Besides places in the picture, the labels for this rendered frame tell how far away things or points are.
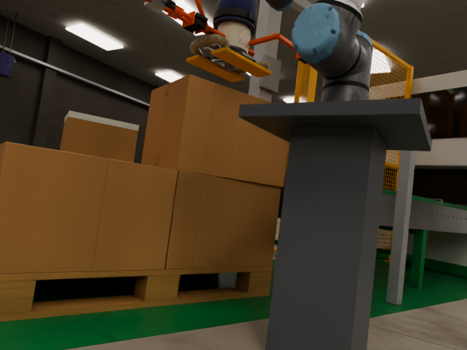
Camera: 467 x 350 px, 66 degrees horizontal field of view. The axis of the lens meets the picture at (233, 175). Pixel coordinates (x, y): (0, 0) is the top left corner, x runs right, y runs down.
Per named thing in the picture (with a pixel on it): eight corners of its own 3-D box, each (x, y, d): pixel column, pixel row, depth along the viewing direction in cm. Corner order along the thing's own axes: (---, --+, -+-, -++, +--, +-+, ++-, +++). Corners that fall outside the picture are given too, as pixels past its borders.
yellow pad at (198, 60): (232, 82, 205) (233, 73, 205) (244, 80, 198) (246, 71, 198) (185, 61, 181) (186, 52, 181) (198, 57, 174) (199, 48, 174)
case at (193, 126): (236, 183, 212) (244, 117, 214) (283, 187, 179) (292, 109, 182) (140, 169, 177) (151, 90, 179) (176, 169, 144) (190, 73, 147)
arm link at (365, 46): (376, 94, 120) (379, 46, 123) (357, 75, 107) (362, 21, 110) (333, 100, 130) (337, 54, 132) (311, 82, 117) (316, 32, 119)
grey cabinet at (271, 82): (274, 93, 333) (277, 62, 335) (278, 92, 328) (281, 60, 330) (258, 87, 320) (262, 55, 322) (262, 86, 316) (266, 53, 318)
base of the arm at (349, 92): (380, 124, 120) (383, 96, 121) (362, 105, 105) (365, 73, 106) (326, 128, 131) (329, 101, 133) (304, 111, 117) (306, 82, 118)
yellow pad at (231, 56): (257, 78, 192) (258, 69, 192) (272, 75, 185) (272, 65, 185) (210, 54, 167) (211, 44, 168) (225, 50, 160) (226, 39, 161)
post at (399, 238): (390, 301, 198) (407, 124, 204) (402, 305, 193) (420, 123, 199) (384, 302, 194) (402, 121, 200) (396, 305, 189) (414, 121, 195)
